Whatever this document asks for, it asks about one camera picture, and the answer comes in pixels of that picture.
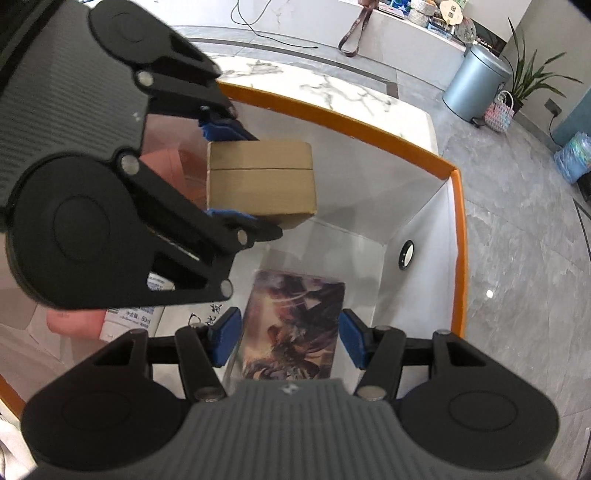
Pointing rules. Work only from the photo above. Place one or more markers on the small brown cardboard box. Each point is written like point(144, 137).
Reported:
point(258, 184)

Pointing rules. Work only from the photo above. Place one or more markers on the orange cardboard box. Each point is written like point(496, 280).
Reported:
point(415, 207)

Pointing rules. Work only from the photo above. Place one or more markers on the grey-blue trash can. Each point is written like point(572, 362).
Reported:
point(475, 78)

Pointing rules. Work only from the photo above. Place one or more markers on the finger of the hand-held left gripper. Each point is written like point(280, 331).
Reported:
point(221, 130)
point(231, 213)

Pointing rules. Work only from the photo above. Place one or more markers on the dark printed box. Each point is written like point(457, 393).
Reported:
point(291, 323)

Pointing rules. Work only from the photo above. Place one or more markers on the round decorative plate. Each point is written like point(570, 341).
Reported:
point(466, 30)

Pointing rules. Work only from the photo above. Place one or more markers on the blue water jug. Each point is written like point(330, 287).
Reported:
point(575, 157)

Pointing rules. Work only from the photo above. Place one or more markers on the dark wall socket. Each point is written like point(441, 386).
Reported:
point(552, 107)

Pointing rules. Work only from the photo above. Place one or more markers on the white fan-shaped ornament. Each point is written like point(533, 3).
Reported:
point(452, 9)

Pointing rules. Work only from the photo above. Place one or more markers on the potted snake plant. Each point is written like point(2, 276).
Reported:
point(526, 74)

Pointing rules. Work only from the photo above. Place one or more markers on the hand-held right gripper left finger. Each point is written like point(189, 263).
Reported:
point(226, 337)

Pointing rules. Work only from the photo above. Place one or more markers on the white tube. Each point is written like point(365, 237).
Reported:
point(129, 325)

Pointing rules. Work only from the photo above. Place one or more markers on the white marble TV cabinet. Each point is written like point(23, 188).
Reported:
point(406, 41)

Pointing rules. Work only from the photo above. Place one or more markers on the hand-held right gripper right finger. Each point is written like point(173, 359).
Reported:
point(355, 339)

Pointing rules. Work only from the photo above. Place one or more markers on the grey woven pot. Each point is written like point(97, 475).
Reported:
point(422, 7)

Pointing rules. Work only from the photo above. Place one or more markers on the woven basket bag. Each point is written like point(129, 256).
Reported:
point(498, 113)

